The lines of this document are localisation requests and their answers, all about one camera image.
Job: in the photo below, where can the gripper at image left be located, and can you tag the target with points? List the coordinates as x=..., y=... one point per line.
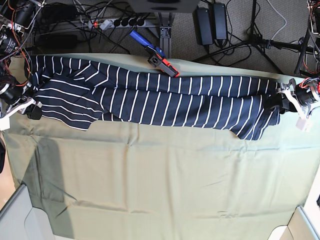
x=12, y=94

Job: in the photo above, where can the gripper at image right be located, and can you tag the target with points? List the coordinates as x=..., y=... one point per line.
x=274, y=102

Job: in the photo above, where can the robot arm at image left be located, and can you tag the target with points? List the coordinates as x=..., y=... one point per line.
x=17, y=21

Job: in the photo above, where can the grey plastic bin left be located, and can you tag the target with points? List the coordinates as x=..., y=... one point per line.
x=19, y=220

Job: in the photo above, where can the beige plastic bin right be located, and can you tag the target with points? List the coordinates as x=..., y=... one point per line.
x=303, y=225

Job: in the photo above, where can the white power strip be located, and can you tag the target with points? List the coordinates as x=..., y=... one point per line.
x=111, y=23

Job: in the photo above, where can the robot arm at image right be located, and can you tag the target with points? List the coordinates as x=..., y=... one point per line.
x=314, y=14

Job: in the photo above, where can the black power adapter right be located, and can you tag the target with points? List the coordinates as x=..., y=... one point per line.
x=219, y=14

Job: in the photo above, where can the light green table cloth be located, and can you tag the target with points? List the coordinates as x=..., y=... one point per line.
x=128, y=181

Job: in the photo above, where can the grey box at top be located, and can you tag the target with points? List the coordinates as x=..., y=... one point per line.
x=163, y=6

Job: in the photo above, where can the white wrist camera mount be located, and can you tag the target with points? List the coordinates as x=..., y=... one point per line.
x=6, y=111
x=300, y=98

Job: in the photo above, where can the black tripod stand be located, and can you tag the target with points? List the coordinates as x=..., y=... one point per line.
x=256, y=41

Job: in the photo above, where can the black flat box on floor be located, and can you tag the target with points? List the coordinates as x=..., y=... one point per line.
x=57, y=41

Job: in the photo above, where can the black power adapter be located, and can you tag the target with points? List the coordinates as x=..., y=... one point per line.
x=219, y=14
x=203, y=27

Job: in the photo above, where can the blue orange bar clamp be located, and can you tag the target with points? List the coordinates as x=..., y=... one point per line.
x=157, y=57

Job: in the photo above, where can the aluminium frame post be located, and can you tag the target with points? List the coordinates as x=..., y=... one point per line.
x=165, y=22

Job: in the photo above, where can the black power adapter left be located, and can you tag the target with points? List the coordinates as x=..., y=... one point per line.
x=203, y=27

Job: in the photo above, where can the navy white striped T-shirt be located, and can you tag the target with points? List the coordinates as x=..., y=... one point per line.
x=78, y=92

